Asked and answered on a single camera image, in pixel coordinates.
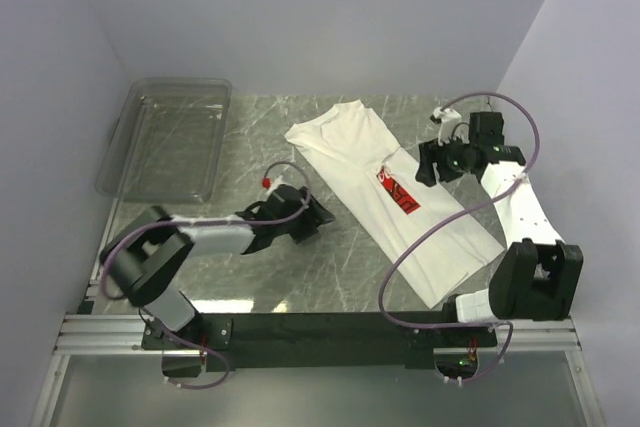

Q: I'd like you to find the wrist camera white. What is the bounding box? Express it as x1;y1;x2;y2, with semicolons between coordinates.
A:
261;175;287;195
430;107;462;145

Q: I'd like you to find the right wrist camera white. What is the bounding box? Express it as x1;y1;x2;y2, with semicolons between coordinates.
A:
430;107;462;145

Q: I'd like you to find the clear plastic bin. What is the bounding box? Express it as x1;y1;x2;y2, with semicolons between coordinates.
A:
95;77;232;204

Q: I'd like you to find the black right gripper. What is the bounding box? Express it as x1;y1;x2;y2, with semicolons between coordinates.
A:
414;131;475;188

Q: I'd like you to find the purple cable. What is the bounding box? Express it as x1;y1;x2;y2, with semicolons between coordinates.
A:
98;160;314;391
377;91;542;384

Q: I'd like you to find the white t-shirt red print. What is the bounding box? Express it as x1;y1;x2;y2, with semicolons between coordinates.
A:
285;100;503;307

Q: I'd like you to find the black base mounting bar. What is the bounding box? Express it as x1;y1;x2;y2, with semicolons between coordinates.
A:
139;309;497;379

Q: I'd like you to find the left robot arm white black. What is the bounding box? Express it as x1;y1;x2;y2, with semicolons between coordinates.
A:
99;184;336;349

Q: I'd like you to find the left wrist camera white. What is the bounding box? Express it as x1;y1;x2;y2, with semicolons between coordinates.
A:
261;175;287;195

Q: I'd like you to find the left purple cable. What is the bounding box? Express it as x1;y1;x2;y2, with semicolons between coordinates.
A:
98;160;314;391

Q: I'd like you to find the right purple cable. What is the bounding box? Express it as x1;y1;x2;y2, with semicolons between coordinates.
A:
377;91;542;384

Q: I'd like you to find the aluminium frame rail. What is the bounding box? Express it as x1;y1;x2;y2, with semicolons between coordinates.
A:
29;96;601;427

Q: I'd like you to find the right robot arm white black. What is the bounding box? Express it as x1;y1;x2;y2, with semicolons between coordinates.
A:
415;108;584;346

